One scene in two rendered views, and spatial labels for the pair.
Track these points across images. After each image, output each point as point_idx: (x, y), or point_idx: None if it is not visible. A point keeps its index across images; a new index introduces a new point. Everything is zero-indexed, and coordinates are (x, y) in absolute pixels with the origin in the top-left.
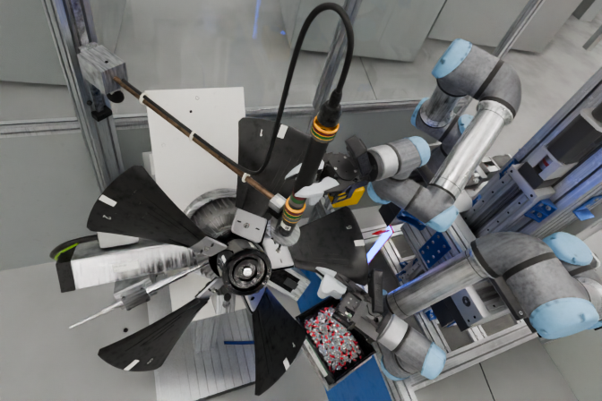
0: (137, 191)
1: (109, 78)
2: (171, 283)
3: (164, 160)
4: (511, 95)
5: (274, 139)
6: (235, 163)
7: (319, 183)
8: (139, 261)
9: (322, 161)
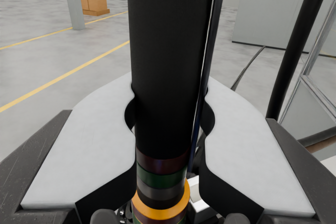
0: (243, 69)
1: None
2: None
3: (334, 168)
4: None
5: None
6: (304, 139)
7: (117, 108)
8: None
9: (277, 198)
